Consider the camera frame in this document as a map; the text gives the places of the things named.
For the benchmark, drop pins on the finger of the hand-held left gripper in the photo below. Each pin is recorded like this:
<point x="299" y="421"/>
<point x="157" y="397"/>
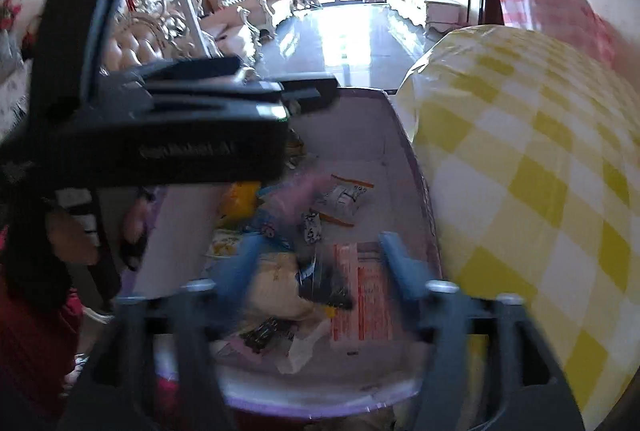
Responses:
<point x="310" y="91"/>
<point x="200" y="68"/>

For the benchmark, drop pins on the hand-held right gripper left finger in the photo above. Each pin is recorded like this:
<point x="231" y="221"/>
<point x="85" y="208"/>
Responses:
<point x="240" y="261"/>

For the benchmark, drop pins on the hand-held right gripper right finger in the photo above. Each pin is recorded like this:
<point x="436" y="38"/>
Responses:
<point x="405" y="271"/>

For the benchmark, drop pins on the white packet with yellow print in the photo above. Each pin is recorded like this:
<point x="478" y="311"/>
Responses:
<point x="222" y="246"/>

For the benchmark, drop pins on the blue and white snack packet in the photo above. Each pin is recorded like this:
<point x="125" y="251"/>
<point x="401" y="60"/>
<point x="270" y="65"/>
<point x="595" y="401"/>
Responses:
<point x="267" y="231"/>

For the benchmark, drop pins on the clear bag with cream pastry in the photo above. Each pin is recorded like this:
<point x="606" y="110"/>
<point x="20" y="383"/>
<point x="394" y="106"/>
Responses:
<point x="280" y="286"/>

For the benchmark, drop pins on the large clear bag red print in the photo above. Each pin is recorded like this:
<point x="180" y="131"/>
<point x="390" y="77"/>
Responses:
<point x="360" y="306"/>

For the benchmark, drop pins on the yellow snack packet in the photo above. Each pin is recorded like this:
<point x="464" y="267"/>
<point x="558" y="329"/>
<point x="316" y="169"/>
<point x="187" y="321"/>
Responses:
<point x="240" y="203"/>

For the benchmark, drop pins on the black patterned snack packet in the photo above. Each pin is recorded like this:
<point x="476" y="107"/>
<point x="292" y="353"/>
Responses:
<point x="262" y="333"/>

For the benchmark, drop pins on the small black and white packet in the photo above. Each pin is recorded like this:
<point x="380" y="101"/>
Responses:
<point x="312" y="226"/>

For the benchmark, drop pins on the white box with purple rim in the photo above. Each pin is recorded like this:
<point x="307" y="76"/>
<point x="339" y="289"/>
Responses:
<point x="370" y="151"/>

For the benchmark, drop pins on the pink snack packet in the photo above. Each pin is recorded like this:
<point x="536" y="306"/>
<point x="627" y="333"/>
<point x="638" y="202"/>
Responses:
<point x="300" y="191"/>

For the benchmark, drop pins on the white packet with orange edge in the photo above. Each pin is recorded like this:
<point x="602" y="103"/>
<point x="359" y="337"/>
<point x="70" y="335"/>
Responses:
<point x="345" y="201"/>

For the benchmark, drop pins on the white wrapper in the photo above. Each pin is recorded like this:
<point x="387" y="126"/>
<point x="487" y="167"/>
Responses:
<point x="300" y="351"/>

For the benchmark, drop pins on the person's left hand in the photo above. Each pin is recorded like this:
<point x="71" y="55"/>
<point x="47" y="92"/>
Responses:
<point x="134" y="218"/>

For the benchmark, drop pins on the cream carved sofa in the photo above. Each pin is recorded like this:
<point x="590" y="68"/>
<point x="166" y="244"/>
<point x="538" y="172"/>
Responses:
<point x="225" y="23"/>
<point x="260" y="1"/>

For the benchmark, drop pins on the tufted leather dining chair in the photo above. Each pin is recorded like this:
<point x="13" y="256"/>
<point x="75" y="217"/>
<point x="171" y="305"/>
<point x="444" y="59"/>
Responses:
<point x="135" y="51"/>

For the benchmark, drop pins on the white television cabinet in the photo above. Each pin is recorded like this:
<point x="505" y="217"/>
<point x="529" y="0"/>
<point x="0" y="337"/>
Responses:
<point x="425" y="6"/>

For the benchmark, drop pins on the yellow checkered tablecloth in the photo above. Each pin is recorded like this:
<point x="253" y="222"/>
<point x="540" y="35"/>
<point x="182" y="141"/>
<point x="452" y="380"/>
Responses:
<point x="525" y="161"/>

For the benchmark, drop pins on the person in red top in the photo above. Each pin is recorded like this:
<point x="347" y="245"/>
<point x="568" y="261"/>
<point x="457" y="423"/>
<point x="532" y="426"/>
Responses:
<point x="30" y="346"/>

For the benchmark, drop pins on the pink checkered mesh food cover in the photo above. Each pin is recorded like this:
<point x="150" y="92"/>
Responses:
<point x="550" y="6"/>

